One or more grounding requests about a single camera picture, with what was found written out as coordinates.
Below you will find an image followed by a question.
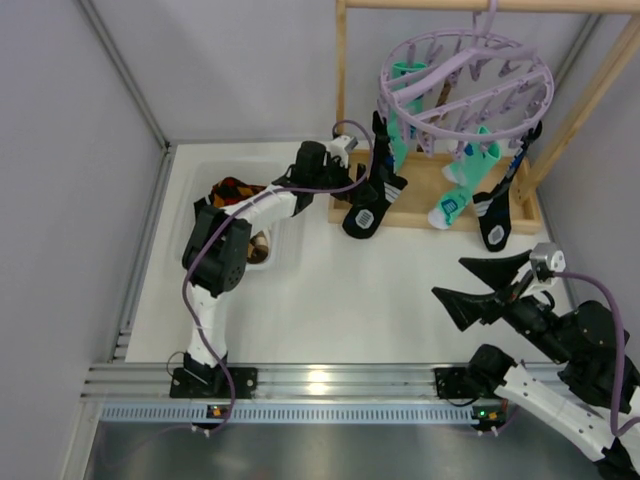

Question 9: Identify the black blue sport sock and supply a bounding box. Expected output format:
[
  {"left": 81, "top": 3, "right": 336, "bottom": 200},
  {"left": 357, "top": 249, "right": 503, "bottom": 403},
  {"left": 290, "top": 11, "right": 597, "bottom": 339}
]
[{"left": 342, "top": 111, "right": 408, "bottom": 240}]

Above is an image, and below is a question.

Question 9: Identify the mint green sock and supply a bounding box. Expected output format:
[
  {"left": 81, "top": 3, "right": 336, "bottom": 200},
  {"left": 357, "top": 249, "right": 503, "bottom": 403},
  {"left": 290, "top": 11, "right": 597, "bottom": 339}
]
[
  {"left": 427, "top": 141, "right": 502, "bottom": 230},
  {"left": 387, "top": 62, "right": 427, "bottom": 173}
]

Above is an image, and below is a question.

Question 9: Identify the red yellow black argyle sock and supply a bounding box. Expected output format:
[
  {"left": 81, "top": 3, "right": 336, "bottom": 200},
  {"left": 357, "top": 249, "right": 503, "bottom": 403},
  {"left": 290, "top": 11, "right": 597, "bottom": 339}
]
[{"left": 209, "top": 177, "right": 266, "bottom": 208}]

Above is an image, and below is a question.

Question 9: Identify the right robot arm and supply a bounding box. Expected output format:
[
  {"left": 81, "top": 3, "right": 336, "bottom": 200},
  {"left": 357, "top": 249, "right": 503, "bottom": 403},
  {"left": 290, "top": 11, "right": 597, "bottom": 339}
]
[{"left": 432, "top": 243, "right": 639, "bottom": 479}]

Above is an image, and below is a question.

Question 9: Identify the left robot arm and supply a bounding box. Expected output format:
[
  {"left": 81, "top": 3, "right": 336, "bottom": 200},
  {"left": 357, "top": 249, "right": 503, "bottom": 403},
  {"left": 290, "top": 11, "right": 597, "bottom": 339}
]
[{"left": 181, "top": 134, "right": 366, "bottom": 389}]

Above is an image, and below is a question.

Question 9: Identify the purple round clip hanger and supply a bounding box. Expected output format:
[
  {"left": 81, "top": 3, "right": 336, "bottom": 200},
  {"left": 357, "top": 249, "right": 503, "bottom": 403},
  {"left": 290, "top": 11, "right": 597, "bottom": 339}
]
[{"left": 377, "top": 1, "right": 555, "bottom": 158}]

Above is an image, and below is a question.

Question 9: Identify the black blue sock right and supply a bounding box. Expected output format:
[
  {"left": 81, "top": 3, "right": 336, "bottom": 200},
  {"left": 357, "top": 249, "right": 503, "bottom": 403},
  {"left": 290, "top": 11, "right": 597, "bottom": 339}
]
[{"left": 472, "top": 121, "right": 543, "bottom": 252}]

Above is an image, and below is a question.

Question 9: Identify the brown beige checkered sock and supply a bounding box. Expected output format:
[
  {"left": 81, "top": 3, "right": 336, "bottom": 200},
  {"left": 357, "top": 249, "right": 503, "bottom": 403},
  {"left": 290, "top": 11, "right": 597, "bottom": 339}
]
[{"left": 247, "top": 230, "right": 271, "bottom": 265}]

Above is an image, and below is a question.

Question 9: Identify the brown striped sock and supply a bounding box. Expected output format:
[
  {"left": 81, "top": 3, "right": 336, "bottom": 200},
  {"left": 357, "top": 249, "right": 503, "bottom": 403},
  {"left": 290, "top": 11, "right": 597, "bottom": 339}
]
[{"left": 431, "top": 79, "right": 453, "bottom": 124}]

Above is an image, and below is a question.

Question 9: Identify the white plastic laundry basket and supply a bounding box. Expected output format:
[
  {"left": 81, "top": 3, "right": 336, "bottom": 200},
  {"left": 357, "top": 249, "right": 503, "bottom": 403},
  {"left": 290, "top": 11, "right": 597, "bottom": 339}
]
[{"left": 172, "top": 157, "right": 307, "bottom": 274}]

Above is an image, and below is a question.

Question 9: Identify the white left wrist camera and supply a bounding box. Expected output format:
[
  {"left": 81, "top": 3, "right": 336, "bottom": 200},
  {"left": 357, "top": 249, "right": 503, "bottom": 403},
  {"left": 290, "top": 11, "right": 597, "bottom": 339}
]
[{"left": 328, "top": 134, "right": 358, "bottom": 159}]

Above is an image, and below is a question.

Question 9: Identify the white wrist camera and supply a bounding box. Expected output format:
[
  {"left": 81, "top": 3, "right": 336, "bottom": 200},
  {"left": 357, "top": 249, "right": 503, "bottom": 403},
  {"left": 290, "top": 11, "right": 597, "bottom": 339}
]
[
  {"left": 328, "top": 134, "right": 358, "bottom": 159},
  {"left": 529, "top": 242, "right": 566, "bottom": 287}
]

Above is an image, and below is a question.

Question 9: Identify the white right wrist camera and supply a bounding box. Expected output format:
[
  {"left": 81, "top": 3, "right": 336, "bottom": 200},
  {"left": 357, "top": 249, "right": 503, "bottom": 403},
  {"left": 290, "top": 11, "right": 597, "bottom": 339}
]
[{"left": 529, "top": 242, "right": 566, "bottom": 287}]

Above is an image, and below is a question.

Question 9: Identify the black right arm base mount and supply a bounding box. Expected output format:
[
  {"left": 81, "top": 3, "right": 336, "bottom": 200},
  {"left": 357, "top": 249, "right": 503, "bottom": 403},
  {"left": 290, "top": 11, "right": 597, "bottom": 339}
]
[{"left": 434, "top": 367, "right": 497, "bottom": 407}]

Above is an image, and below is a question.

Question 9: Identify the wooden hanger rack frame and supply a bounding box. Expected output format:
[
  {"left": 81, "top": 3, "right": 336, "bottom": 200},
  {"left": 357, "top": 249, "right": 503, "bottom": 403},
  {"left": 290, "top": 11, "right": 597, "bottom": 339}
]
[{"left": 327, "top": 0, "right": 640, "bottom": 235}]

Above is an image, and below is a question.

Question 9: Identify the aluminium frame post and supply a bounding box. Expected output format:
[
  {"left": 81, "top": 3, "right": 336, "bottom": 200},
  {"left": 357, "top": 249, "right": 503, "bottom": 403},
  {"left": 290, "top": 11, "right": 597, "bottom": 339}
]
[{"left": 74, "top": 0, "right": 171, "bottom": 151}]

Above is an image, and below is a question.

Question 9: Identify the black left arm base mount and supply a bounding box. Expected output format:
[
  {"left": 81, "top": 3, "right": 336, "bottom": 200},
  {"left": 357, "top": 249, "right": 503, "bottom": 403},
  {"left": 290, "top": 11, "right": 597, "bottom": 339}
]
[{"left": 169, "top": 367, "right": 258, "bottom": 399}]

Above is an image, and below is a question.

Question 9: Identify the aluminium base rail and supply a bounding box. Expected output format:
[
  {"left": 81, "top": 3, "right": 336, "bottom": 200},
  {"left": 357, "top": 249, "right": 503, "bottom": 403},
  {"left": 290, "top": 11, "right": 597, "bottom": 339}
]
[{"left": 81, "top": 363, "right": 463, "bottom": 401}]

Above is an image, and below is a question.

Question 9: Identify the grey slotted cable duct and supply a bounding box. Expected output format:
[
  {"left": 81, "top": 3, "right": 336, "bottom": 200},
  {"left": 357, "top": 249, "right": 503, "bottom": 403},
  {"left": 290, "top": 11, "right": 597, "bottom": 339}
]
[{"left": 100, "top": 403, "right": 504, "bottom": 425}]

